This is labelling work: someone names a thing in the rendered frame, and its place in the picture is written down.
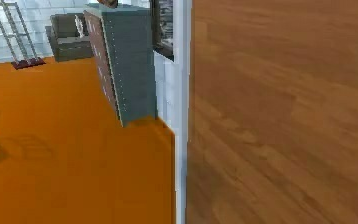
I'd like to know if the grey-green chest of drawers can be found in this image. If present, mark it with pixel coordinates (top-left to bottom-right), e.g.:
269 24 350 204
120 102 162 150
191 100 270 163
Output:
83 3 159 128

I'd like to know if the grey armchair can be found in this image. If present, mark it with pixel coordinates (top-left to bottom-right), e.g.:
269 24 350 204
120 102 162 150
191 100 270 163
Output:
45 13 95 63

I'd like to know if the brown object on chest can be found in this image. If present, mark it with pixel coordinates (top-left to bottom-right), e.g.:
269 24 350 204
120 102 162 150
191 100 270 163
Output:
96 0 119 9

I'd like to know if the grey metal ladder rack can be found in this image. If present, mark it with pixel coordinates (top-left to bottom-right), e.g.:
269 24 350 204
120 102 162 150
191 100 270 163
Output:
0 0 47 71

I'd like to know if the dark framed wall picture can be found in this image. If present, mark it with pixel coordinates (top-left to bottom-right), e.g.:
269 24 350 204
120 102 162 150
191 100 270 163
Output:
150 0 175 62

